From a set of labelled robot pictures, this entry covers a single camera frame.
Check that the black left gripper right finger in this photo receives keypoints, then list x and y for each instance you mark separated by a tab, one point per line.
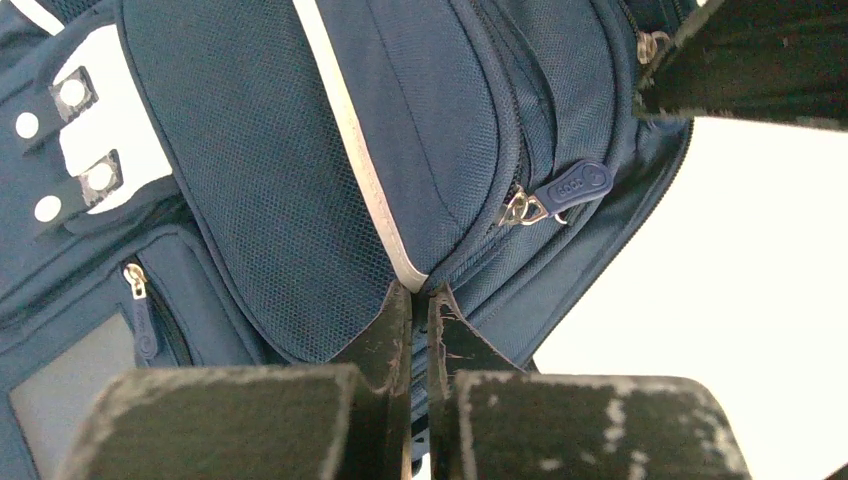
489	419

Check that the navy blue student backpack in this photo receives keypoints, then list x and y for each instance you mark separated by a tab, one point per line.
218	183

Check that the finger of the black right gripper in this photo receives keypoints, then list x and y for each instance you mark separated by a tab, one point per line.
781	62

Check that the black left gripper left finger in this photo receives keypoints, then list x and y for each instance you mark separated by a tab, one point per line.
346	419

